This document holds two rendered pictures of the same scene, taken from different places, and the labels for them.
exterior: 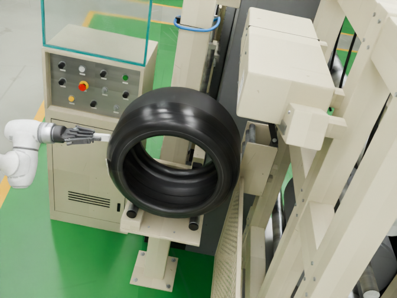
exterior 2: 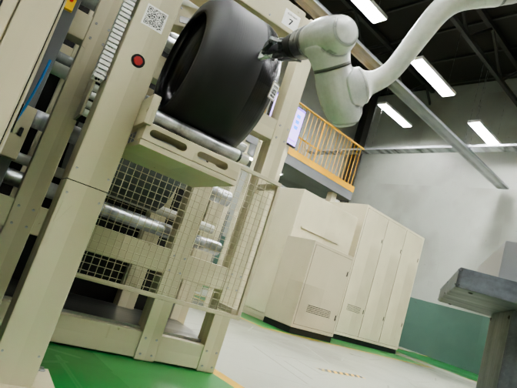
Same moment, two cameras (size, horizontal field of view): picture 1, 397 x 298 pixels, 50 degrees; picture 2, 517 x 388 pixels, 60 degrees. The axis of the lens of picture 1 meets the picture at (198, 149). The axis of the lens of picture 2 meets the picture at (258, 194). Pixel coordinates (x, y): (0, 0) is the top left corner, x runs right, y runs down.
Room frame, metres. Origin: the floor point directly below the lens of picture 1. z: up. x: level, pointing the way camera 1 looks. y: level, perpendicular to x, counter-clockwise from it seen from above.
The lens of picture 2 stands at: (1.98, 1.64, 0.50)
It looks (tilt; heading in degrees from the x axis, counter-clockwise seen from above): 11 degrees up; 241
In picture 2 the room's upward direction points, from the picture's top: 18 degrees clockwise
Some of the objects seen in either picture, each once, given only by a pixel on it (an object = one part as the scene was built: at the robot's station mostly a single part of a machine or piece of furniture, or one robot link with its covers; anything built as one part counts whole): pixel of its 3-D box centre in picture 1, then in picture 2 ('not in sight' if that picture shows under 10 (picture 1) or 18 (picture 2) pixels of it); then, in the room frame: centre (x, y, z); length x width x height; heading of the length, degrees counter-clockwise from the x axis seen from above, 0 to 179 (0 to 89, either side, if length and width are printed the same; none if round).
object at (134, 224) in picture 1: (139, 198); (189, 153); (1.50, 0.23, 0.83); 0.36 x 0.09 x 0.06; 1
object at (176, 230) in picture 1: (166, 210); (171, 165); (1.50, 0.09, 0.80); 0.37 x 0.36 x 0.02; 91
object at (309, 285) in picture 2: not in sight; (309, 289); (-2.11, -3.43, 0.62); 0.90 x 0.56 x 1.25; 9
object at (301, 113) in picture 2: not in sight; (285, 119); (-0.77, -3.24, 2.60); 0.60 x 0.05 x 0.55; 9
